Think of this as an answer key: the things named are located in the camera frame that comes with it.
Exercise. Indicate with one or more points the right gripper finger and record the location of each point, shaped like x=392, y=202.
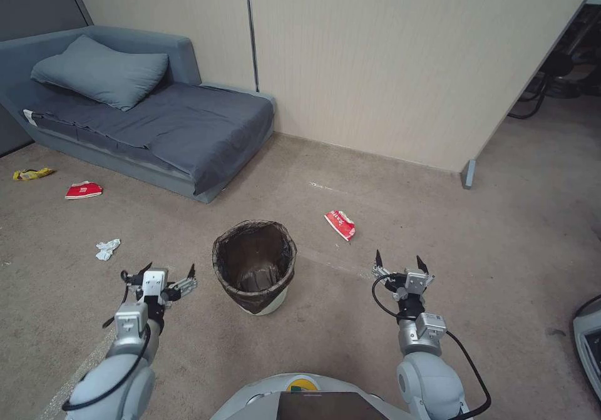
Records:
x=426, y=272
x=380, y=270

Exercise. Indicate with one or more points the red crumpled snack packet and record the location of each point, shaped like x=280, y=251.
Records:
x=341, y=225

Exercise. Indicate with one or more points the yellow crumpled wrapper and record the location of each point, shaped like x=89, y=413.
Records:
x=32, y=173

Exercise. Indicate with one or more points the white machine with black trim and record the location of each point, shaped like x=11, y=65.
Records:
x=589, y=340

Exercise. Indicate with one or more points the black office chair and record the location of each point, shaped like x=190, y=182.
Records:
x=535, y=93

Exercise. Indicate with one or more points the red flattened paper cup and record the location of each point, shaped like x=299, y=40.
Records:
x=82, y=191

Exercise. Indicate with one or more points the dark grey bed sheet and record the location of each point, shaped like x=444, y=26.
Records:
x=188, y=124

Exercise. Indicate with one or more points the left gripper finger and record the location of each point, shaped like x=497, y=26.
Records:
x=136, y=281
x=184, y=287

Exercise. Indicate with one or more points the grey partition foot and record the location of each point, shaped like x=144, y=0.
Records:
x=468, y=173

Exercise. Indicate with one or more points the blue-grey sofa bed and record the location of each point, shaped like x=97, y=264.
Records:
x=117, y=162

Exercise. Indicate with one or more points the white robot front shell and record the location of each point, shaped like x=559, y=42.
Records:
x=300, y=399

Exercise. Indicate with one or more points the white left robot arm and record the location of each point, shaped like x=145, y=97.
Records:
x=117, y=382

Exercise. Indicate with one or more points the white sheet label tag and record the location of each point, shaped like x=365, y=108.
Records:
x=31, y=116

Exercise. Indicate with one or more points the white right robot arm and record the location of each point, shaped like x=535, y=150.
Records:
x=429, y=382

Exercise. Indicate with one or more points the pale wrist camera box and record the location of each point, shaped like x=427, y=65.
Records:
x=154, y=282
x=417, y=281

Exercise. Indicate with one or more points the white trash bin black liner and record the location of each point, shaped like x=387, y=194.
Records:
x=253, y=293

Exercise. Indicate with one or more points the white crumpled tissue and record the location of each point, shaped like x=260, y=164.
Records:
x=107, y=248

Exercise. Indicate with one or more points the blue-grey pillow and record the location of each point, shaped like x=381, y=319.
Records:
x=101, y=75

